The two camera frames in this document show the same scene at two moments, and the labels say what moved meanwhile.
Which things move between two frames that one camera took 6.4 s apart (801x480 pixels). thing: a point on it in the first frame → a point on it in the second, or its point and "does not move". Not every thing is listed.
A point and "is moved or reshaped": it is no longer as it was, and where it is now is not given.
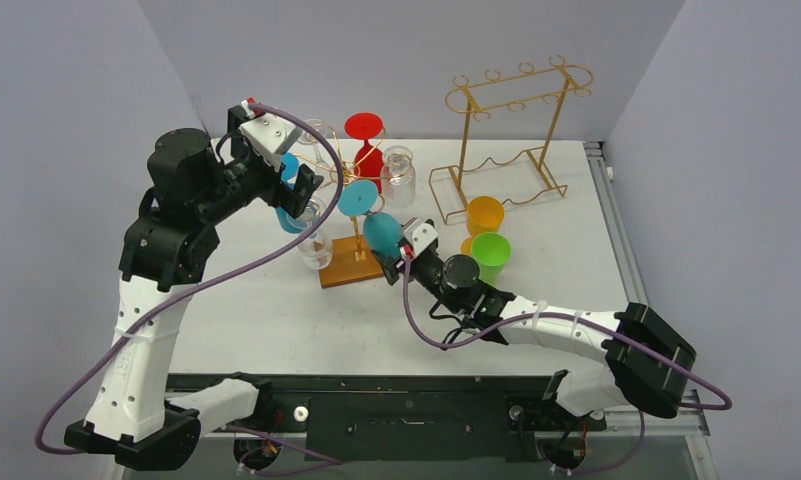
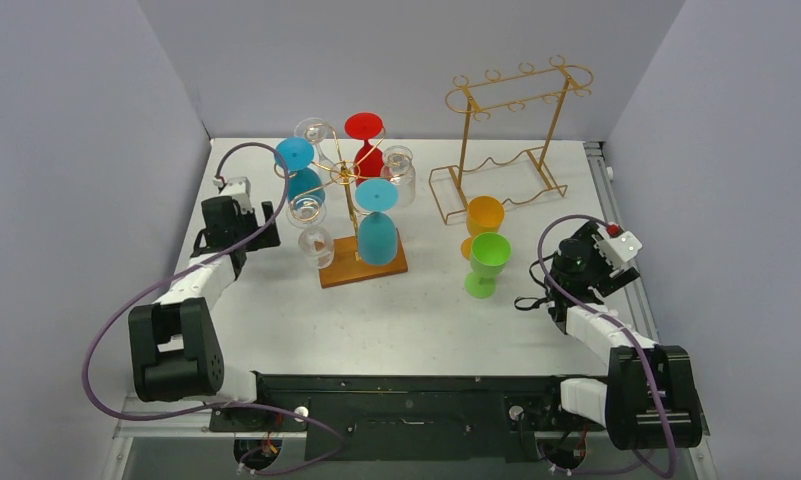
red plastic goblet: x=369 y=162 does not move
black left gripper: x=291 y=199 → x=267 y=237
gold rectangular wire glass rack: x=512 y=120 does not move
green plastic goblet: x=492 y=250 does not move
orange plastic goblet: x=484 y=214 does not move
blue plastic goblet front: x=381 y=230 is moved or reshaped
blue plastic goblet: x=287 y=223 is moved or reshaped
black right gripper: x=400 y=265 → x=612 y=278
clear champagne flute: x=309 y=138 does not move
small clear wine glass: x=314 y=252 does not move
